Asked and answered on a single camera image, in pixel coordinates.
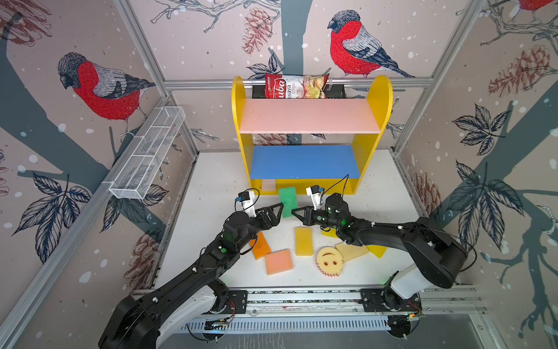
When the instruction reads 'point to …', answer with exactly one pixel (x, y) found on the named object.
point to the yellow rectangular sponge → (304, 241)
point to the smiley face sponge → (330, 261)
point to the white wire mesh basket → (135, 176)
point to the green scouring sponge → (288, 197)
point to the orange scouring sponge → (261, 248)
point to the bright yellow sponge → (378, 251)
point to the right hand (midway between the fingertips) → (289, 216)
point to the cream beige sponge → (349, 251)
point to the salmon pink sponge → (279, 261)
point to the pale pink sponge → (268, 185)
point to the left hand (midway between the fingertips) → (275, 207)
